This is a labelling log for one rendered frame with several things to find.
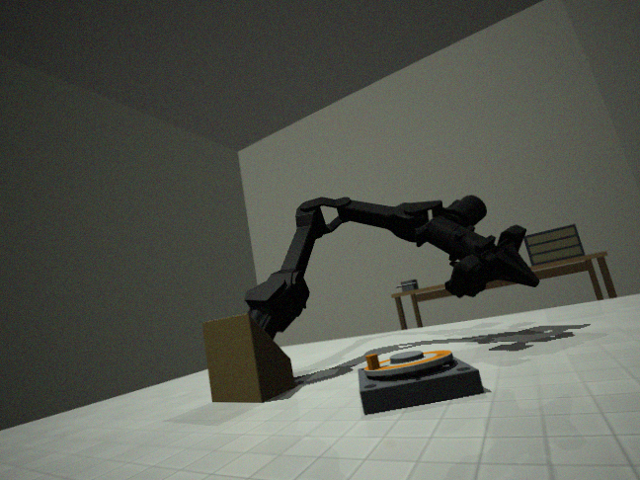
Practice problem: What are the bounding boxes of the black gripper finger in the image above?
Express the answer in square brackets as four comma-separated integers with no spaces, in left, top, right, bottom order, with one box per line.
[503,242,539,283]
[483,251,538,287]

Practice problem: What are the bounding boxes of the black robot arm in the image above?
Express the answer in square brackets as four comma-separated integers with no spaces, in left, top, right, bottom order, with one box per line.
[244,195,487,339]

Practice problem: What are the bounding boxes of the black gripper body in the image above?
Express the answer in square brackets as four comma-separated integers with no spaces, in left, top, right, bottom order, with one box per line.
[445,225,526,296]

